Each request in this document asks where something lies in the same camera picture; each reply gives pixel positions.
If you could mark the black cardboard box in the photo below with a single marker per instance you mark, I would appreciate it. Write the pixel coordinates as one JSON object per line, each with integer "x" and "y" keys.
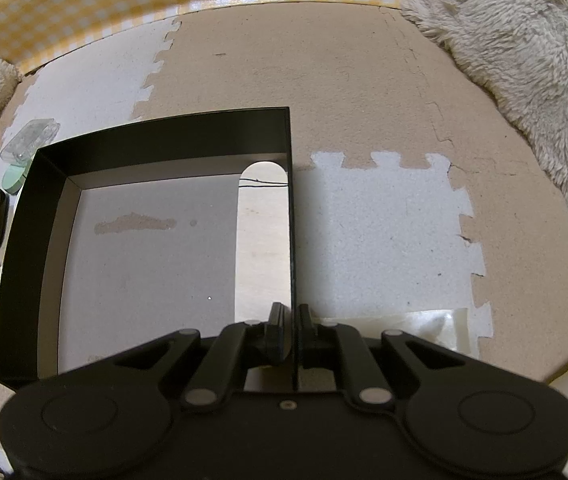
{"x": 163, "y": 135}

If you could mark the beige foam mat tile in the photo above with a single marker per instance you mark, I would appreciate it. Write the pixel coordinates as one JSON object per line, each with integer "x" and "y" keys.
{"x": 289, "y": 60}
{"x": 514, "y": 200}

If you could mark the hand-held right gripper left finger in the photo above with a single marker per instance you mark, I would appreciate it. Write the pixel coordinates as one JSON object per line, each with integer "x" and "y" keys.
{"x": 277, "y": 332}

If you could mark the large fluffy grey cushion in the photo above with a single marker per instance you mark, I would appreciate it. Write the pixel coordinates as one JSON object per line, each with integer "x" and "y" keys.
{"x": 524, "y": 60}

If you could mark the clear plastic case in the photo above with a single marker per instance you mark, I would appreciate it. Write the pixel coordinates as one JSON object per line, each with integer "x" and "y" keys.
{"x": 29, "y": 137}

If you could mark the white foam mat tile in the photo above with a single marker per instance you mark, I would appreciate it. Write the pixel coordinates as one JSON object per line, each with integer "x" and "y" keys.
{"x": 103, "y": 90}
{"x": 379, "y": 240}

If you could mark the mint green round disc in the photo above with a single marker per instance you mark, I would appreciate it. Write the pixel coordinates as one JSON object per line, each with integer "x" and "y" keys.
{"x": 13, "y": 181}

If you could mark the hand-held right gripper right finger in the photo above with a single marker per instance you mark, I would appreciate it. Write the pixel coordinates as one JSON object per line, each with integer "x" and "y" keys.
{"x": 305, "y": 332}

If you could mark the clear plastic sheet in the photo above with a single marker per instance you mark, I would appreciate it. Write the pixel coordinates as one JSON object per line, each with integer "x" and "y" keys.
{"x": 414, "y": 330}

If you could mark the yellow checked mattress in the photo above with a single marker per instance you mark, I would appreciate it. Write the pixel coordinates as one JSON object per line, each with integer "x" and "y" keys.
{"x": 113, "y": 5}

